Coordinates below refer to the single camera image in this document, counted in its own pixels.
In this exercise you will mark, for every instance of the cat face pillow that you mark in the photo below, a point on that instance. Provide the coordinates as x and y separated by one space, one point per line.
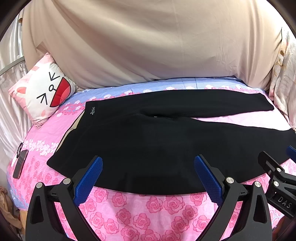
44 90

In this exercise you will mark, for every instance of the black smartphone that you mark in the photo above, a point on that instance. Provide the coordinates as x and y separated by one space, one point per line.
20 163

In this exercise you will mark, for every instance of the black pants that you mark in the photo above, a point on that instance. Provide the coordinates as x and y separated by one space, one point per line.
150 148

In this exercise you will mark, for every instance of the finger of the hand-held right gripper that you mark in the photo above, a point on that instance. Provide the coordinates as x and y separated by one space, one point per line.
291 153
269 162

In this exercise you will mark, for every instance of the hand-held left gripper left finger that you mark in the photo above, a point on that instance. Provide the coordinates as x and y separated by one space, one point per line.
89 178

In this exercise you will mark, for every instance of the beige draped cloth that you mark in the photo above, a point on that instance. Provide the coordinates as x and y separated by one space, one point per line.
148 41

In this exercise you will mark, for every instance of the pink floral bed sheet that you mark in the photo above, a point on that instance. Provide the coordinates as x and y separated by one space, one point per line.
143 217

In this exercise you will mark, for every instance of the crumpled tan cloth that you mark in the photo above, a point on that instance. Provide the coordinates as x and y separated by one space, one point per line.
7 204

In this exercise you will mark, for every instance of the pale floral cloth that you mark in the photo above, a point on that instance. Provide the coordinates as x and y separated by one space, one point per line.
284 76

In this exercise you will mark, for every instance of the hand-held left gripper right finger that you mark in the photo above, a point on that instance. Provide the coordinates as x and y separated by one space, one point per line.
208 178

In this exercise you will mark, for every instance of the white satin curtain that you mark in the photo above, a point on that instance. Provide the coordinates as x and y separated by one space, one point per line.
11 81

